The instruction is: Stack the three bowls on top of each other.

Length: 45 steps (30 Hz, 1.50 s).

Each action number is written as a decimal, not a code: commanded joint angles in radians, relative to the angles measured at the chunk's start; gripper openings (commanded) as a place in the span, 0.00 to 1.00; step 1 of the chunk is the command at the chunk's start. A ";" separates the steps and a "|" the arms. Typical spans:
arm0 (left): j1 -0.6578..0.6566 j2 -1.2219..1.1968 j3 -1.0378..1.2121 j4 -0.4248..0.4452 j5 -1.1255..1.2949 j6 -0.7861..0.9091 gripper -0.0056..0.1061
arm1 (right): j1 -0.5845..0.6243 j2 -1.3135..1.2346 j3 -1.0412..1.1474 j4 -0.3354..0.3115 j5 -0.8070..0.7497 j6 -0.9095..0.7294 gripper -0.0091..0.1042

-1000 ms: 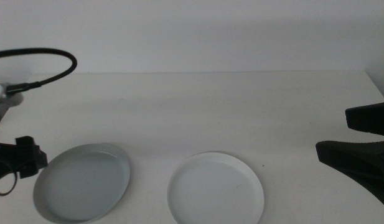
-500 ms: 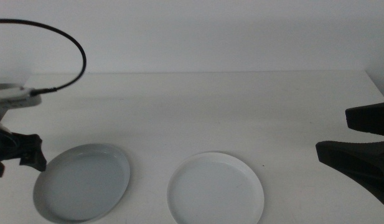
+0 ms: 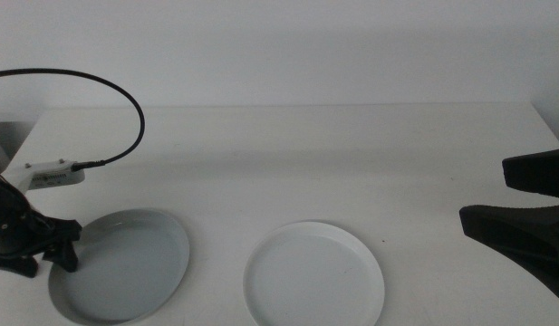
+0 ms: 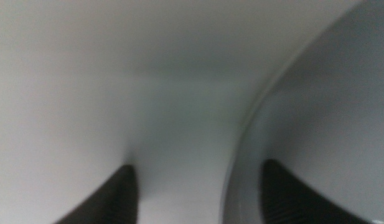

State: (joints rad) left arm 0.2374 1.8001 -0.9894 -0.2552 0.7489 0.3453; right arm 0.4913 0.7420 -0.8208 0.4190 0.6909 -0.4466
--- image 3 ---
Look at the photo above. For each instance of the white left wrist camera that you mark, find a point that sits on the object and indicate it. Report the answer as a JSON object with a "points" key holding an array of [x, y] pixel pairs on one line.
{"points": [[48, 176]]}

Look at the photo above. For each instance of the white shallow bowl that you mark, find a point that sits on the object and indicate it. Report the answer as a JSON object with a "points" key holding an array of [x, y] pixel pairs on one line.
{"points": [[313, 276]]}

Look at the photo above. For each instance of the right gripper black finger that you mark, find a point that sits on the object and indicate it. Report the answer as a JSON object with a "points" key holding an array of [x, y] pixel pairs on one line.
{"points": [[523, 235], [542, 174]]}

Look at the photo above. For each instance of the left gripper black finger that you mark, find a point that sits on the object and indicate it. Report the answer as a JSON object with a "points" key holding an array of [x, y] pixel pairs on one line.
{"points": [[16, 266], [61, 235]]}

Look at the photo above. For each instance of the grey shallow bowl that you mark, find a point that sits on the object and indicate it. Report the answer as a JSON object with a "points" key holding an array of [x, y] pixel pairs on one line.
{"points": [[125, 267]]}

